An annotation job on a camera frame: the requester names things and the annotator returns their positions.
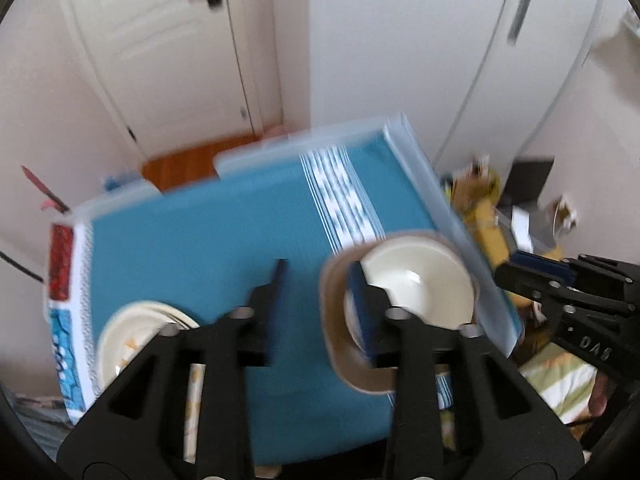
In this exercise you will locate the cream plate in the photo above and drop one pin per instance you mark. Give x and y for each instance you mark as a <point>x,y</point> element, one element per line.
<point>132,332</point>

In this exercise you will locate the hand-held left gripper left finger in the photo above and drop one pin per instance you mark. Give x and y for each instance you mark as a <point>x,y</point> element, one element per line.
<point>277,287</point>

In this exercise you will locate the translucent plastic storage box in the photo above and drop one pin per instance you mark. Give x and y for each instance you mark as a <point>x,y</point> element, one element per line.
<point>450,220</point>

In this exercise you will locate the red and blue labelled box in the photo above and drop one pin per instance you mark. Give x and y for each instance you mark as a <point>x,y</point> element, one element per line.
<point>65,310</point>

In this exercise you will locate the cream bowl with brown outside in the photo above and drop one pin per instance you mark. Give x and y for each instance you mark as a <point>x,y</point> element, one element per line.
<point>420,275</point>

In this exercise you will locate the striped bedding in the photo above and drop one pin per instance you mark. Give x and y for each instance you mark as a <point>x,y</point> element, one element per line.
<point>555,380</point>

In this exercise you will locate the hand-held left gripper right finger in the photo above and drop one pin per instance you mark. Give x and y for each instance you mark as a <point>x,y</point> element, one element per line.
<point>359,300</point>

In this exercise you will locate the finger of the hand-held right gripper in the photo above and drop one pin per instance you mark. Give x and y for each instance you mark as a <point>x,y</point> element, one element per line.
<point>545,262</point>
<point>525,282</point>

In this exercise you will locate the white door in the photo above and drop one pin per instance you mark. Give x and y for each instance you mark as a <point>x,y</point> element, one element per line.
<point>160,60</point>

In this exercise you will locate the white wardrobe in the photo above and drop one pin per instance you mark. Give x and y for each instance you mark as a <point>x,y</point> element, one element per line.
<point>400,50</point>

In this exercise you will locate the pink stick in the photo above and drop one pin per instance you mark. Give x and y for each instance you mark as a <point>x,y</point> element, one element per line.
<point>42,187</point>

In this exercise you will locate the black flat panel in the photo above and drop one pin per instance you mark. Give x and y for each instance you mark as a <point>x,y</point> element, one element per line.
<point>532,180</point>

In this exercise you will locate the blue patterned tablecloth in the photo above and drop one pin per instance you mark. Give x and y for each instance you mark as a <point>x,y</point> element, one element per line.
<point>225,230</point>

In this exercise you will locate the white paper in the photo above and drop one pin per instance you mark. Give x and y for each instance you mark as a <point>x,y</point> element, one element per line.
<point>522,225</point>

